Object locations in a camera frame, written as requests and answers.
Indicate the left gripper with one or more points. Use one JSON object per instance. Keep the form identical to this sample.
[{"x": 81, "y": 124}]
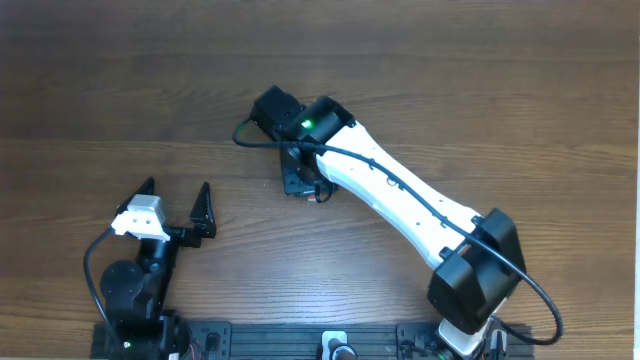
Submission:
[{"x": 186, "y": 236}]

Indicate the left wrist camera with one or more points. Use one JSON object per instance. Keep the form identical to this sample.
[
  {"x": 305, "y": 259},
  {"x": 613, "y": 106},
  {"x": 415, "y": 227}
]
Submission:
[{"x": 142, "y": 220}]

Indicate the mounting rail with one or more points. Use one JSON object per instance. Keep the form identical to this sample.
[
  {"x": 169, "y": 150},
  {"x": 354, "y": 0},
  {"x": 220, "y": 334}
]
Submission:
[{"x": 280, "y": 342}]

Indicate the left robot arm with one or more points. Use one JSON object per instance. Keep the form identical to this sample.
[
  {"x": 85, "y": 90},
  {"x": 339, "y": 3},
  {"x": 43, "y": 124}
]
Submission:
[{"x": 132, "y": 290}]

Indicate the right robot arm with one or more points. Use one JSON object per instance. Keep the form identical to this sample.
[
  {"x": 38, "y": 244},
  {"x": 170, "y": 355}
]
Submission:
[{"x": 400, "y": 200}]

